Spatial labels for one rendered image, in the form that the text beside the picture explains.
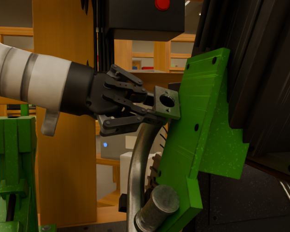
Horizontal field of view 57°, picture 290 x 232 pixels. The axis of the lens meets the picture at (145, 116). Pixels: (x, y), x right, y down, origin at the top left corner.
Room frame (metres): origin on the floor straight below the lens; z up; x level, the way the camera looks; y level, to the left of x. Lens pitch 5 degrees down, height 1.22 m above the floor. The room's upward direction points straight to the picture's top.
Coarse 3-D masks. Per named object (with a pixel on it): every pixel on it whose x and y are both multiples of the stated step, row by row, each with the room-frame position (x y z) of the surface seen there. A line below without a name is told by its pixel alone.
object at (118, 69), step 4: (112, 64) 0.44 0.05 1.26; (112, 68) 0.44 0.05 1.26; (116, 68) 0.44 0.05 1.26; (120, 68) 0.44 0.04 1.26; (120, 72) 0.44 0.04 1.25; (124, 72) 0.44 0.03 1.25; (128, 72) 0.44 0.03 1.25; (120, 76) 0.44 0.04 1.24; (124, 76) 0.44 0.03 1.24; (128, 76) 0.44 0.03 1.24; (132, 76) 0.44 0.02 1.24; (120, 80) 0.44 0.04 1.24; (124, 80) 0.44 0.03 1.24; (128, 80) 0.44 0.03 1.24; (132, 80) 0.43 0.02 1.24; (136, 80) 0.44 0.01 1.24; (140, 80) 0.44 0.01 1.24; (136, 84) 0.44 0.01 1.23; (140, 84) 0.43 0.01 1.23
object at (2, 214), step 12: (36, 144) 0.58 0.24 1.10; (24, 180) 0.48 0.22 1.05; (0, 192) 0.46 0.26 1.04; (12, 192) 0.47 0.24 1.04; (24, 192) 0.48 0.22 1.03; (0, 204) 0.48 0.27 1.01; (12, 204) 0.46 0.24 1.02; (24, 204) 0.48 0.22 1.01; (0, 216) 0.46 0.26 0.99; (12, 216) 0.45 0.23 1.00; (24, 216) 0.47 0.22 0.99; (0, 228) 0.43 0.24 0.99; (12, 228) 0.43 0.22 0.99; (24, 228) 0.46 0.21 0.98
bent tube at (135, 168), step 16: (160, 96) 0.42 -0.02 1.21; (176, 96) 0.43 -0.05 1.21; (160, 112) 0.39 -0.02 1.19; (176, 112) 0.40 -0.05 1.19; (144, 128) 0.45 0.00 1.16; (160, 128) 0.44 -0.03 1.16; (144, 144) 0.46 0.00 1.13; (144, 160) 0.46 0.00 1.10; (128, 176) 0.46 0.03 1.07; (144, 176) 0.46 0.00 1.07; (128, 192) 0.43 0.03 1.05; (144, 192) 0.44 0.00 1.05; (128, 208) 0.41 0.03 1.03; (128, 224) 0.39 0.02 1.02
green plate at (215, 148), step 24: (192, 72) 0.41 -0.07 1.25; (216, 72) 0.33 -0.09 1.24; (192, 96) 0.38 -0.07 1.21; (216, 96) 0.33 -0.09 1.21; (192, 120) 0.36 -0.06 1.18; (216, 120) 0.35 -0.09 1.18; (168, 144) 0.42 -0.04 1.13; (192, 144) 0.34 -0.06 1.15; (216, 144) 0.35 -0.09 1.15; (240, 144) 0.36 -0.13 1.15; (168, 168) 0.39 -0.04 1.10; (192, 168) 0.33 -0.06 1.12; (216, 168) 0.35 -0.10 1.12; (240, 168) 0.36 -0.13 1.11
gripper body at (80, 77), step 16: (80, 64) 0.38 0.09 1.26; (80, 80) 0.36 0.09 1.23; (96, 80) 0.41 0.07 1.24; (64, 96) 0.36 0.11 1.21; (80, 96) 0.36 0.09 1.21; (96, 96) 0.38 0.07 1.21; (64, 112) 0.38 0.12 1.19; (80, 112) 0.38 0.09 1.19; (96, 112) 0.37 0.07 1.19; (112, 112) 0.39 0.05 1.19
